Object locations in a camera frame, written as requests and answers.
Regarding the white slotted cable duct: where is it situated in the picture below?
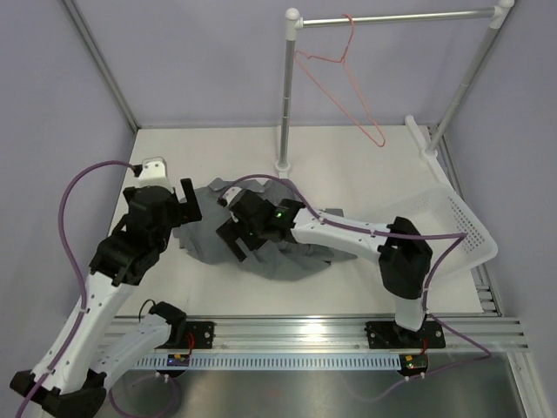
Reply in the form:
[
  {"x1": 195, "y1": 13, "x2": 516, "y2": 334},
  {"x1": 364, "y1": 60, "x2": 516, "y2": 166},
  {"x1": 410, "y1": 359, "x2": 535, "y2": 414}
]
[{"x1": 131, "y1": 353, "x2": 401, "y2": 371}]

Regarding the aluminium corner frame post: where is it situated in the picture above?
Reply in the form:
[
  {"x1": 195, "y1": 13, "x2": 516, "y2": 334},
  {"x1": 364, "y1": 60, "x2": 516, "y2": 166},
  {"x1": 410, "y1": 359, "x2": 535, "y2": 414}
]
[{"x1": 59, "y1": 0, "x2": 141, "y2": 134}]

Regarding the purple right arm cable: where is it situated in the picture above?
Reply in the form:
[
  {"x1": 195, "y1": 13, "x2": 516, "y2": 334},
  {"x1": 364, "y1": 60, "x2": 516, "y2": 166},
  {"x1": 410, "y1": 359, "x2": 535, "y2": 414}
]
[{"x1": 224, "y1": 174, "x2": 493, "y2": 362}]

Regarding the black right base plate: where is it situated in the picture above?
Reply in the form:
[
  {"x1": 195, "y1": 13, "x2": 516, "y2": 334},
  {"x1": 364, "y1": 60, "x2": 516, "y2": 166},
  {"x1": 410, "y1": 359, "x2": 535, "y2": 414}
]
[{"x1": 364, "y1": 320, "x2": 446, "y2": 350}]

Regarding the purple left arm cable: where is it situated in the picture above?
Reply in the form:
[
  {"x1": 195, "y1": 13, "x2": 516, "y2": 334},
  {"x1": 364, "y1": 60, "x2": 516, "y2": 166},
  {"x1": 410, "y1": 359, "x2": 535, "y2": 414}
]
[{"x1": 15, "y1": 160, "x2": 140, "y2": 418}]

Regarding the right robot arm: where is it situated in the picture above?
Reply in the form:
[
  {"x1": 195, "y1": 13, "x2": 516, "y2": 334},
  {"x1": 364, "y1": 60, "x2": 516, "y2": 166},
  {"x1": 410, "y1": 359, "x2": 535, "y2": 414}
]
[{"x1": 217, "y1": 186, "x2": 433, "y2": 346}]

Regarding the white perforated plastic basket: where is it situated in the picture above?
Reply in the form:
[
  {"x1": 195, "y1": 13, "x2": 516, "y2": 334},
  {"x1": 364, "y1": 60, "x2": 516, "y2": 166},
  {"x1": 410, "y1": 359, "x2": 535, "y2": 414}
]
[{"x1": 368, "y1": 185, "x2": 498, "y2": 282}]

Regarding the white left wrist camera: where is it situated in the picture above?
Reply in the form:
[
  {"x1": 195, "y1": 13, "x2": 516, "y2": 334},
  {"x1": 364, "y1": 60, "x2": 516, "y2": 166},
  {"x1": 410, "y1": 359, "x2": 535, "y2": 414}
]
[{"x1": 133, "y1": 157, "x2": 173, "y2": 192}]

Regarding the metal clothes rack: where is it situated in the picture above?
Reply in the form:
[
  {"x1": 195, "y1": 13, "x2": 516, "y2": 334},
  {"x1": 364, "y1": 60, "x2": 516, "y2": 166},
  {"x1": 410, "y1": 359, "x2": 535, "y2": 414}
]
[{"x1": 274, "y1": 0, "x2": 517, "y2": 179}]

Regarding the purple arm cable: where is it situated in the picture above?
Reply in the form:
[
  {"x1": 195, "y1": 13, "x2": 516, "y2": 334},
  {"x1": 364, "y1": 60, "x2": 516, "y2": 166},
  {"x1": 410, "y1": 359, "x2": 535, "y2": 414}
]
[
  {"x1": 15, "y1": 160, "x2": 140, "y2": 418},
  {"x1": 224, "y1": 174, "x2": 493, "y2": 362}
]

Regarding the pink wire hanger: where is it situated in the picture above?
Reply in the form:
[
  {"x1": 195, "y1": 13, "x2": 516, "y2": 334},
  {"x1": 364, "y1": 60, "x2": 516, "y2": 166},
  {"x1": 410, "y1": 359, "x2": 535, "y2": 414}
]
[{"x1": 293, "y1": 13, "x2": 386, "y2": 148}]

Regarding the aluminium mounting rail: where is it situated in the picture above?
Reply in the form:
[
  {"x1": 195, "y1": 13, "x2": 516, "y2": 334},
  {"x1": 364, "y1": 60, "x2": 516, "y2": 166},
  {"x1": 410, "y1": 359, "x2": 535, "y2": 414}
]
[{"x1": 189, "y1": 315, "x2": 528, "y2": 353}]

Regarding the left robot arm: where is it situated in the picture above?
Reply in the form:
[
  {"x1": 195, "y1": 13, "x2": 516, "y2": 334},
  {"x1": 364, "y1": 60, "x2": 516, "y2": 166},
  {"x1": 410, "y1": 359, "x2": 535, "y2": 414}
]
[{"x1": 10, "y1": 179, "x2": 202, "y2": 417}]

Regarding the grey button shirt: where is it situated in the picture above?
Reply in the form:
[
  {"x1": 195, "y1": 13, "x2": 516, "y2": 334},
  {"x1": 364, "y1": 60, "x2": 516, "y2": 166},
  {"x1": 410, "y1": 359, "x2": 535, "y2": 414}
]
[{"x1": 173, "y1": 178, "x2": 356, "y2": 281}]

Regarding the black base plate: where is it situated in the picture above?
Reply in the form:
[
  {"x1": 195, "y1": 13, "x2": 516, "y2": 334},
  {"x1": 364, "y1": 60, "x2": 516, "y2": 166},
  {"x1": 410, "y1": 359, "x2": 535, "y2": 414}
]
[
  {"x1": 185, "y1": 320, "x2": 215, "y2": 350},
  {"x1": 364, "y1": 320, "x2": 446, "y2": 350}
]

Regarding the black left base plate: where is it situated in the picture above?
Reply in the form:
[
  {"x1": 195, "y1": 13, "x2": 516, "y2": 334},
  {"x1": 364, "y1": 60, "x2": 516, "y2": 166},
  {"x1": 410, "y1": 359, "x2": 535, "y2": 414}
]
[{"x1": 185, "y1": 320, "x2": 215, "y2": 350}]

